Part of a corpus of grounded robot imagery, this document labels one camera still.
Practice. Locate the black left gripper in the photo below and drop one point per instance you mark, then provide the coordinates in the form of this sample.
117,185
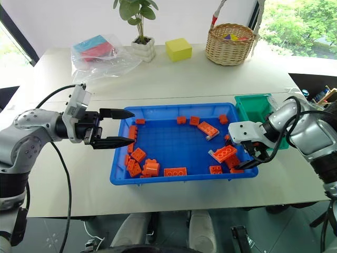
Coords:
88,124

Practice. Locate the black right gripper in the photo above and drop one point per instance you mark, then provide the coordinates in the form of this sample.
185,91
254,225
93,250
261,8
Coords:
256,150

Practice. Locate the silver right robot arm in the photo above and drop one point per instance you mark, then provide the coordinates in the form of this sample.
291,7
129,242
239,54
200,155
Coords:
308,131

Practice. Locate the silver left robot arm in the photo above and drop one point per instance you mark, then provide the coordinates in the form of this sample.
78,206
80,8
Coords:
34,126

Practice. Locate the green plastic bin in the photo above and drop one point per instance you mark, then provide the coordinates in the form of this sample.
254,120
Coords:
252,110

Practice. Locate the blue plastic bin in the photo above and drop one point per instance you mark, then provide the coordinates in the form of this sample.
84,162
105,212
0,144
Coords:
181,147

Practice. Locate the large orange brick grey tab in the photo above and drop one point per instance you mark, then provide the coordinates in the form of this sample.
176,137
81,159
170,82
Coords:
223,153

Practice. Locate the tiny orange brick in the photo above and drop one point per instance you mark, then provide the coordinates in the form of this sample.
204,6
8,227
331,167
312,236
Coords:
227,137

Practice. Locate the small orange brick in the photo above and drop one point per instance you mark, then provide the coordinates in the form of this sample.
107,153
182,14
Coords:
223,119
181,120
216,170
127,159
194,121
140,121

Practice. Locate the long orange brick grey tab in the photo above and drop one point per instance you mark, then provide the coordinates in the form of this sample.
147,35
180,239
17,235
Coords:
208,129

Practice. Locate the chunky orange brick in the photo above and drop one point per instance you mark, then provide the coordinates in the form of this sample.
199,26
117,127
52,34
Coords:
151,167

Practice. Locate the clear plastic bag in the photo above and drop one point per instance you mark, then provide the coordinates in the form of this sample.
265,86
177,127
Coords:
105,68

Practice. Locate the red foam block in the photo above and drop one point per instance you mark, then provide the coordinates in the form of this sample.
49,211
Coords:
98,52

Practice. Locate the white ribbed plant pot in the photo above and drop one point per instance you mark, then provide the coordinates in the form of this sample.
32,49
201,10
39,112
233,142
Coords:
143,50

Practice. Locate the grey rounded shape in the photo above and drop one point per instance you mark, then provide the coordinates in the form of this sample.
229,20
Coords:
201,229
131,232

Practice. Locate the cyan foam block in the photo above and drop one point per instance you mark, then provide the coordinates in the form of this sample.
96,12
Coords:
90,43

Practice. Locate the black storage box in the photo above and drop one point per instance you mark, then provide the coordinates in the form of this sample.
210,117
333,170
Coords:
302,81

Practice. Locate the yellow foam cube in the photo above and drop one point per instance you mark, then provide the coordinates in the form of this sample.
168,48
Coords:
179,50

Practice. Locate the woven wicker basket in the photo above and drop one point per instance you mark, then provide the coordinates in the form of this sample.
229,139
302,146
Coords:
229,51

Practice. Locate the wooden item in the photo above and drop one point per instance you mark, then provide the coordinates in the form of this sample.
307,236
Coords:
327,96

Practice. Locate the yellow block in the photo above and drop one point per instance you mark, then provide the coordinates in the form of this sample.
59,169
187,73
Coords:
233,37

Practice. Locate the purple block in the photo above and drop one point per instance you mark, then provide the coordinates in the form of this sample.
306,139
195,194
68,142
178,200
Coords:
227,37

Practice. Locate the green leafy plant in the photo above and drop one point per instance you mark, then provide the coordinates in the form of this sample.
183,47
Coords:
137,10

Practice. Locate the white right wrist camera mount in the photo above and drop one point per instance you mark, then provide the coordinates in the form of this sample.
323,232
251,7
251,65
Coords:
245,130

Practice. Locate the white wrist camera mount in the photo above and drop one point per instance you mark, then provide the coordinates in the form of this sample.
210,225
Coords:
245,130
76,105

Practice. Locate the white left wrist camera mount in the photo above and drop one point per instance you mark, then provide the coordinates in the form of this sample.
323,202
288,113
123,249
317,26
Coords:
76,105

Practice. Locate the black bracket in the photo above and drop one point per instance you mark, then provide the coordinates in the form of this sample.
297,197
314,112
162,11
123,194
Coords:
241,238

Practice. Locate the black window frame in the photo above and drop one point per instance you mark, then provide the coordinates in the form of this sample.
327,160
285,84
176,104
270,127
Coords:
18,37

